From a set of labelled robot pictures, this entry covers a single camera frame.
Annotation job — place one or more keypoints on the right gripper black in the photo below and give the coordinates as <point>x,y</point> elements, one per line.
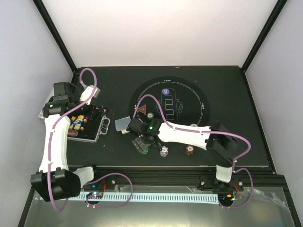
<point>140,145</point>

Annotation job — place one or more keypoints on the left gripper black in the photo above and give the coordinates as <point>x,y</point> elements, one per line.
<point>98,116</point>

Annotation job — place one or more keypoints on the green poker chip stack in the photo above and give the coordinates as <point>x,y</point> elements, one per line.
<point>145,151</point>

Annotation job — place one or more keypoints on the blue poker chip stack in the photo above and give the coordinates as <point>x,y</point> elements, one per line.
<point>164,151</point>

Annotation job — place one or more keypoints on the red triangular dealer button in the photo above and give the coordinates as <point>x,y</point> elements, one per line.
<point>142,109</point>

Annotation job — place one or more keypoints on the purple round blind button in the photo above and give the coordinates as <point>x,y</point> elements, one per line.
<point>165,91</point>

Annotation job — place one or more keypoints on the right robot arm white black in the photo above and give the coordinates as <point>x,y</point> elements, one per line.
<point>222,145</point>

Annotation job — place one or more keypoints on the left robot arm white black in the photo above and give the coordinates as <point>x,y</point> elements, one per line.
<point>54,181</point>

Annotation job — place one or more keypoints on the aluminium poker chip case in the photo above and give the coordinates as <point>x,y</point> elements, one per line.
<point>90,127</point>

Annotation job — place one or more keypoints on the blue playing card deck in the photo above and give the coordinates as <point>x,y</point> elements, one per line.
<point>122,123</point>

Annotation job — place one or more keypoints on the chips inside case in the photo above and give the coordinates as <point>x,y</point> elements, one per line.
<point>77,125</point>

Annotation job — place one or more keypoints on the red poker chip stack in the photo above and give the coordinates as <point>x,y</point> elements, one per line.
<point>190,150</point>

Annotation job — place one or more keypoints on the round black poker mat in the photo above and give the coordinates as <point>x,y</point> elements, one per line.
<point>186,104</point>

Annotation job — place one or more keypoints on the white slotted cable duct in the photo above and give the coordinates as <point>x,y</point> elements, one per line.
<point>150,197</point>

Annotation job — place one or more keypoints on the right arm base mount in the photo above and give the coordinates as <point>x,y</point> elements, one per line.
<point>227,193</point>

